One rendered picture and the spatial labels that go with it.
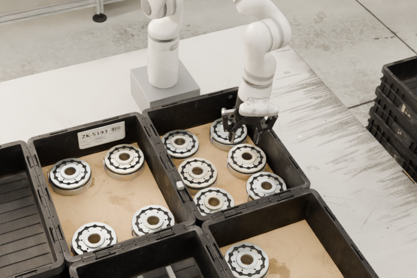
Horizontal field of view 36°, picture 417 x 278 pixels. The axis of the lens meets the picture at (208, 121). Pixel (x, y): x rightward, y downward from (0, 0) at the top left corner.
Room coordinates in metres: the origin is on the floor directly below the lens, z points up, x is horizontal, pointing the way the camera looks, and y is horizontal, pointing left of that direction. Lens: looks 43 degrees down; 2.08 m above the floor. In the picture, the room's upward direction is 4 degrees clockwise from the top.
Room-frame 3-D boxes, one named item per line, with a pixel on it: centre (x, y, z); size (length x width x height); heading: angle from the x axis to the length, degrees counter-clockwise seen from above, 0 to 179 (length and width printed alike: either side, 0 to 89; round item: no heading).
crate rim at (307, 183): (1.14, -0.04, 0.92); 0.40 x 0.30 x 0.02; 27
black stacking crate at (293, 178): (1.14, -0.04, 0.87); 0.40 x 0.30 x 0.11; 27
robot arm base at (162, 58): (1.54, 0.15, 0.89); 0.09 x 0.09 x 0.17; 36
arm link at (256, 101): (1.11, -0.11, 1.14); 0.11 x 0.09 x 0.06; 10
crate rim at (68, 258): (1.00, 0.23, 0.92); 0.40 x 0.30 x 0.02; 27
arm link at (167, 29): (1.54, 0.15, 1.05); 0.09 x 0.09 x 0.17; 38
